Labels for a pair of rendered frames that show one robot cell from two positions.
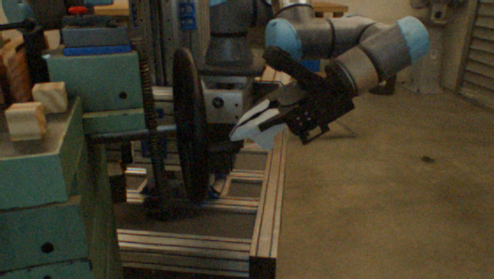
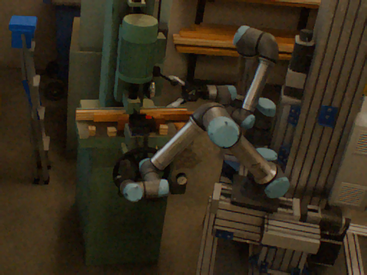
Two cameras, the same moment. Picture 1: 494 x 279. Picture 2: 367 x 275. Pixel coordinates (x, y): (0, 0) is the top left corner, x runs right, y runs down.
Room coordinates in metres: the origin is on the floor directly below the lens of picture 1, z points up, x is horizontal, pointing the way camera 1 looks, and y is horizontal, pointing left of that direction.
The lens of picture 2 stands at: (0.73, -2.15, 2.44)
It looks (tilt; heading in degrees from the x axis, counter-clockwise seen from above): 30 degrees down; 93
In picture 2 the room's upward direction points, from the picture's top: 6 degrees clockwise
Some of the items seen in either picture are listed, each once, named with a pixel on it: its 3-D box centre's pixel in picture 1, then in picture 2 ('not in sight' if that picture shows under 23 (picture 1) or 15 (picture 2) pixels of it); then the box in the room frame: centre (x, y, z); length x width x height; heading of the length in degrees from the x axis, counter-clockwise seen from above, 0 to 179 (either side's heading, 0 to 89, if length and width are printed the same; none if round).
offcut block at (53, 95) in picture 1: (50, 97); (112, 131); (0.53, 0.27, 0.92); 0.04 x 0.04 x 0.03; 20
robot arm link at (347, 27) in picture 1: (352, 38); (154, 186); (0.77, -0.20, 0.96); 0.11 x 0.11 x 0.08; 16
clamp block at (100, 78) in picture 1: (99, 74); (140, 137); (0.68, 0.26, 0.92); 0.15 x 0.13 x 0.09; 16
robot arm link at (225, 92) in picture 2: not in sight; (223, 93); (1.07, 0.38, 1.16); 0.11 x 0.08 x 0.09; 16
